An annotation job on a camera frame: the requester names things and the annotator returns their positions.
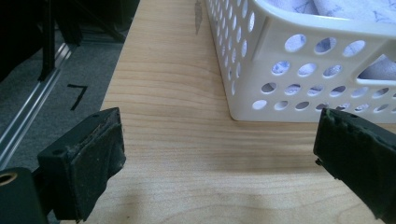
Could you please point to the aluminium floor rail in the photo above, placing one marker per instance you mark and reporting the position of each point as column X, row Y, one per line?
column 29, row 109

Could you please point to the white perforated plastic basket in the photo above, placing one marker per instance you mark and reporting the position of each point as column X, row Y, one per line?
column 299, row 65

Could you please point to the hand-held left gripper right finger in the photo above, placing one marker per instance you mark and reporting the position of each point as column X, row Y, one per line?
column 358, row 155

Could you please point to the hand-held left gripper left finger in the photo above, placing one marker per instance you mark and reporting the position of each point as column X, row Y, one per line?
column 84, row 168

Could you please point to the black metal stand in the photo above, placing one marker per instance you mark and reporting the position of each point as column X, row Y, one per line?
column 48, row 40

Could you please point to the white cloth with blue print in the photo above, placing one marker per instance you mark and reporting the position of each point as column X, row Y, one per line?
column 348, row 9

